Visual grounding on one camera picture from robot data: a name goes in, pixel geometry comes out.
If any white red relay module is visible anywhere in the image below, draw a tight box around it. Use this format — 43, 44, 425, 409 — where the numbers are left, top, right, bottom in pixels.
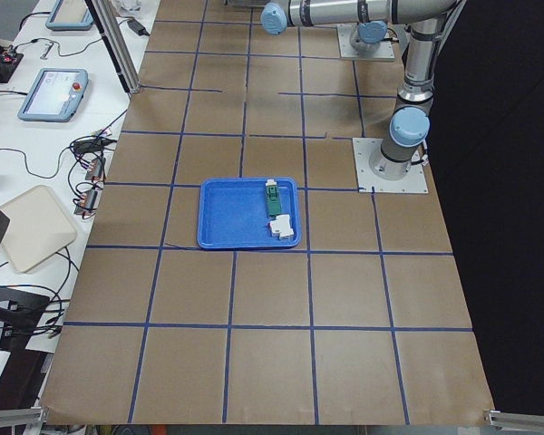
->
268, 214, 295, 240

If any green white terminal block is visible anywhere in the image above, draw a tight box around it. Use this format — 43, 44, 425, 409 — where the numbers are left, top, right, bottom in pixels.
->
265, 179, 282, 218

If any blue plastic tray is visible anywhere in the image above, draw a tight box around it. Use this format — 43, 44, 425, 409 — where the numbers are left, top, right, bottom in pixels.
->
197, 177, 302, 250

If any black power adapter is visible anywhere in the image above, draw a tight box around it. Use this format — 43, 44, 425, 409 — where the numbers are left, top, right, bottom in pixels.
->
127, 18, 150, 36

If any beige plastic tray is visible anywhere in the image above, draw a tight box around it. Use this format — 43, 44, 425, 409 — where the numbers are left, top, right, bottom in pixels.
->
0, 185, 77, 273

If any near blue teach pendant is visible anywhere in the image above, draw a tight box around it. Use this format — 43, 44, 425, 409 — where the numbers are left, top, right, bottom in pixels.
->
17, 68, 89, 122

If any blue teach pendant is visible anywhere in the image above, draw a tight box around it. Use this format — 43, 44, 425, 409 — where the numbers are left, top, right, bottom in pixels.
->
17, 68, 89, 122
45, 0, 93, 31

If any far blue teach pendant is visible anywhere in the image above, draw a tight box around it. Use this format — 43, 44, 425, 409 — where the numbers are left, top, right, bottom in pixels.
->
45, 0, 93, 31

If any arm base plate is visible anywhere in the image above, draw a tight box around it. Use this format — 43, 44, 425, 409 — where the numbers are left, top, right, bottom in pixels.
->
336, 21, 394, 62
352, 138, 429, 194

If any aluminium frame post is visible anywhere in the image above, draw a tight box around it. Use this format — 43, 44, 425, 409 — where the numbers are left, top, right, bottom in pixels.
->
85, 0, 141, 94

